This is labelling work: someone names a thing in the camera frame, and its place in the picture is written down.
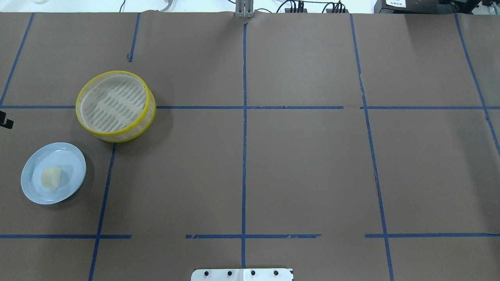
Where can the white steamed bun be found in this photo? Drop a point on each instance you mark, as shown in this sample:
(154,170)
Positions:
(51,178)

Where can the yellow plastic steamer basket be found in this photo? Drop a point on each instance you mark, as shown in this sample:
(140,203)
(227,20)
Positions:
(116,106)

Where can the light blue plate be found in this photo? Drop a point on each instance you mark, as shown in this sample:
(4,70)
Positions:
(58,154)

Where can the black computer box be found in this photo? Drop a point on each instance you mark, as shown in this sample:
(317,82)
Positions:
(425,6)

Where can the grey aluminium frame post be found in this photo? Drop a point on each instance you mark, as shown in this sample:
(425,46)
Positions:
(244,8)

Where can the white mount base plate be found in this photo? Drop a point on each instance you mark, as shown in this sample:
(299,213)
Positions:
(258,274)

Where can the black cable hub left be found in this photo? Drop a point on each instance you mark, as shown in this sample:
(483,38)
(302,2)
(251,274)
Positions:
(296,7)

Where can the black cable hub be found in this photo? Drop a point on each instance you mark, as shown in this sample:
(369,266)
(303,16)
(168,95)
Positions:
(296,7)
(335,8)

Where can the black cable hub right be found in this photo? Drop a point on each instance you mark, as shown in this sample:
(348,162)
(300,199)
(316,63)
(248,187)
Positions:
(335,8)

